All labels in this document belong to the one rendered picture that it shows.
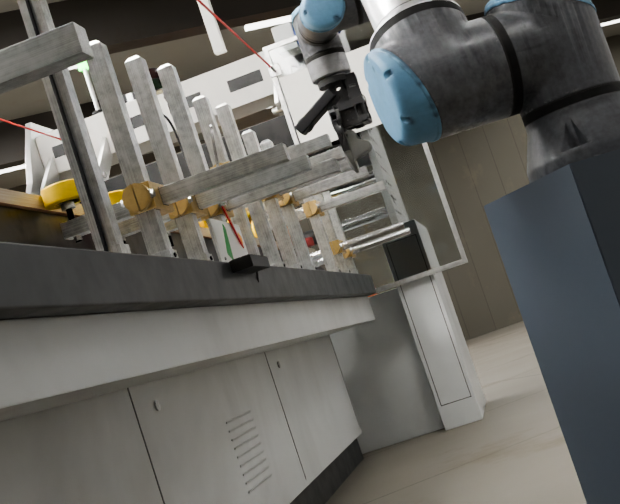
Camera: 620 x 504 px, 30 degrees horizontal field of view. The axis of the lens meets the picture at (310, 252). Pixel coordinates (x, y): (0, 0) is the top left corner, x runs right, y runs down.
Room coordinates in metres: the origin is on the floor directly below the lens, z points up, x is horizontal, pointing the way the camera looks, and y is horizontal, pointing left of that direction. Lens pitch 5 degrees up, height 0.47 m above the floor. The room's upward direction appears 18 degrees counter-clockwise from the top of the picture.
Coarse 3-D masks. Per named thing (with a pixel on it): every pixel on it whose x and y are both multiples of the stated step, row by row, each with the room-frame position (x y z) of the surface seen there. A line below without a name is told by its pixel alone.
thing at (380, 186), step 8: (376, 184) 3.99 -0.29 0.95; (384, 184) 3.99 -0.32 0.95; (352, 192) 4.00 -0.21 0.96; (360, 192) 4.00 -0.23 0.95; (368, 192) 3.99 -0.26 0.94; (376, 192) 4.01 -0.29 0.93; (328, 200) 4.01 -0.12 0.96; (336, 200) 4.01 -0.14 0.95; (344, 200) 4.01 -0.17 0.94; (352, 200) 4.01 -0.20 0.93; (320, 208) 4.02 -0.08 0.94; (328, 208) 4.02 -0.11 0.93; (304, 216) 4.03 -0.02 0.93
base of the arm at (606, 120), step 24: (576, 96) 1.60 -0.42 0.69; (600, 96) 1.60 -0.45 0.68; (528, 120) 1.65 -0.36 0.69; (552, 120) 1.61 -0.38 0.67; (576, 120) 1.59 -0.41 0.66; (600, 120) 1.59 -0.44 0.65; (528, 144) 1.67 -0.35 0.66; (552, 144) 1.61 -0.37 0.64; (576, 144) 1.60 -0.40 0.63; (600, 144) 1.58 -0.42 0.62; (528, 168) 1.67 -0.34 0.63; (552, 168) 1.61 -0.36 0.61
